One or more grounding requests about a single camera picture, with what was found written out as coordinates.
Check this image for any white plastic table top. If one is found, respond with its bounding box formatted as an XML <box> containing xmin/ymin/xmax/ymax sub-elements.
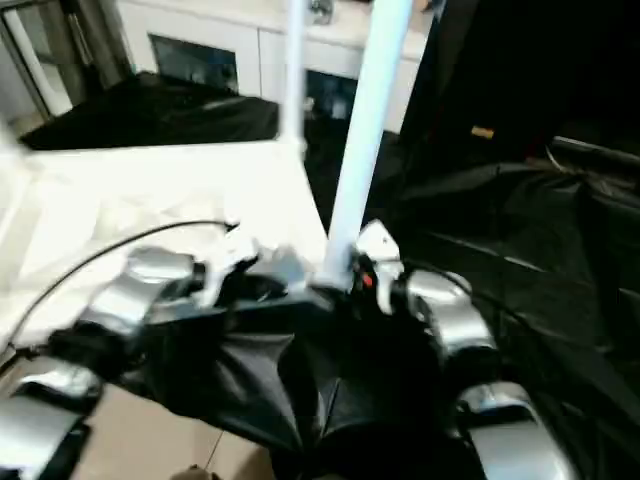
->
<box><xmin>0</xmin><ymin>137</ymin><xmax>347</xmax><ymax>351</ymax></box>

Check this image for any white plastic table leg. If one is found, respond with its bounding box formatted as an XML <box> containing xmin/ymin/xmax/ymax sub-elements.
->
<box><xmin>278</xmin><ymin>0</ymin><xmax>308</xmax><ymax>155</ymax></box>
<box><xmin>319</xmin><ymin>0</ymin><xmax>416</xmax><ymax>290</ymax></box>
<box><xmin>0</xmin><ymin>112</ymin><xmax>27</xmax><ymax>157</ymax></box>

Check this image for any black mat cover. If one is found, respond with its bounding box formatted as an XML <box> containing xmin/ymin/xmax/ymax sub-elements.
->
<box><xmin>14</xmin><ymin>72</ymin><xmax>640</xmax><ymax>480</ymax></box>

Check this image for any white cabinet with glass doors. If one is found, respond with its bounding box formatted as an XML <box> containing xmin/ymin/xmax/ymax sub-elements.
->
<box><xmin>117</xmin><ymin>0</ymin><xmax>434</xmax><ymax>134</ymax></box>

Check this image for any long black pole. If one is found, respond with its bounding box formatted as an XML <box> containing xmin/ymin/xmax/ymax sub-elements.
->
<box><xmin>552</xmin><ymin>135</ymin><xmax>640</xmax><ymax>161</ymax></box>

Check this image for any grey item on cabinet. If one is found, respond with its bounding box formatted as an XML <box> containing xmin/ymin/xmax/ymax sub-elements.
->
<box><xmin>308</xmin><ymin>0</ymin><xmax>335</xmax><ymax>25</ymax></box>

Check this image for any grey metal rack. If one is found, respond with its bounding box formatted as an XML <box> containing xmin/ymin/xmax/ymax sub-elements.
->
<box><xmin>0</xmin><ymin>0</ymin><xmax>134</xmax><ymax>124</ymax></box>

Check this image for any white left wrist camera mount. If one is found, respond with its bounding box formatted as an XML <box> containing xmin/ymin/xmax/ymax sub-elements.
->
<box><xmin>198</xmin><ymin>229</ymin><xmax>262</xmax><ymax>307</ymax></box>

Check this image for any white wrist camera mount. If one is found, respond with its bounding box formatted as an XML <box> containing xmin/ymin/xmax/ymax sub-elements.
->
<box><xmin>198</xmin><ymin>229</ymin><xmax>262</xmax><ymax>307</ymax></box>
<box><xmin>356</xmin><ymin>219</ymin><xmax>405</xmax><ymax>315</ymax></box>

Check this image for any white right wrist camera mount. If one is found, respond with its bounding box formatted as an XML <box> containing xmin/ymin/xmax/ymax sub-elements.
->
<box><xmin>356</xmin><ymin>219</ymin><xmax>405</xmax><ymax>315</ymax></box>

